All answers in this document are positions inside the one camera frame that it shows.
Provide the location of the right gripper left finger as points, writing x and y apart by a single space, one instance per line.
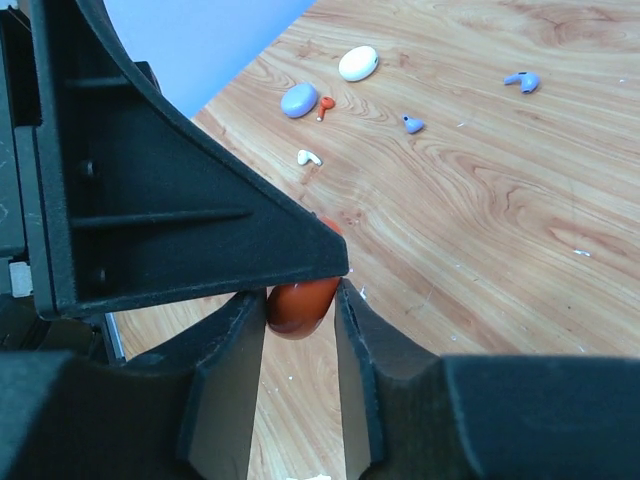
182 410

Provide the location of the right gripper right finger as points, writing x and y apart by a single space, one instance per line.
408 413

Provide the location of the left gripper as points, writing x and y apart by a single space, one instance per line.
129 204

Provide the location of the orange round case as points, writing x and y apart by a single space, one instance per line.
294 311

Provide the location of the purple round case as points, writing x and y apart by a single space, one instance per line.
299 100

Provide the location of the white round case far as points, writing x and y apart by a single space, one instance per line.
358 63

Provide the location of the white earbud by gripper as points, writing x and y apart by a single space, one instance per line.
305 156

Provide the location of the orange earbud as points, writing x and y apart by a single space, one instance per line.
326 103

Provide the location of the purple earbud near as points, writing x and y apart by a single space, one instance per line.
413 125

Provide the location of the purple earbud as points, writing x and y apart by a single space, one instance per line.
528 82
413 125

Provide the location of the purple earbud far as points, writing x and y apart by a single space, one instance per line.
528 82

